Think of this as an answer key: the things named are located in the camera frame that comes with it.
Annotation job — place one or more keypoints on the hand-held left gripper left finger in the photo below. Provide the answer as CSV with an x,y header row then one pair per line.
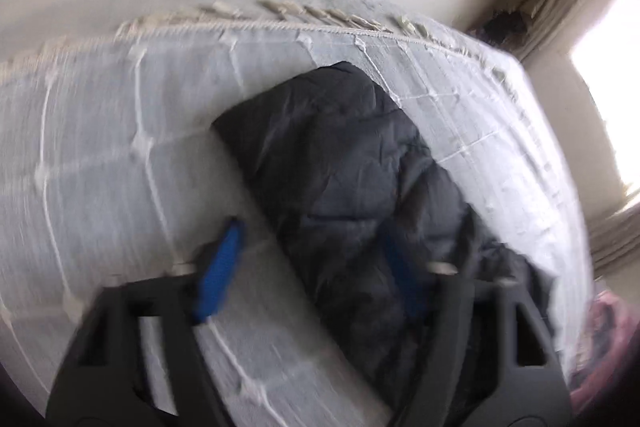
x,y
220,267

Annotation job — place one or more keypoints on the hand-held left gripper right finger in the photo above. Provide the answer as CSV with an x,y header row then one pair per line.
x,y
406,279

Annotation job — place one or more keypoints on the black puffer jacket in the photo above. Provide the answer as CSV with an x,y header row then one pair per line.
x,y
350,187

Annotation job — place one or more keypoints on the bed with grey quilted bedspread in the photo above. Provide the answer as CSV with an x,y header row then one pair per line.
x,y
125,187

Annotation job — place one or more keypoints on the pink and grey folded blanket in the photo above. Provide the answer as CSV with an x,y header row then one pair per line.
x,y
607,347

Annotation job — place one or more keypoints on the grey patterned curtain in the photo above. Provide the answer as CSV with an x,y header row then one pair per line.
x,y
617,237
575,7

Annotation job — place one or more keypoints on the dark furniture by curtain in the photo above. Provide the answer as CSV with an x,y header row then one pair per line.
x,y
500,24

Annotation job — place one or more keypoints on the bright window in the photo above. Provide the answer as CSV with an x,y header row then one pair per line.
x,y
612,97

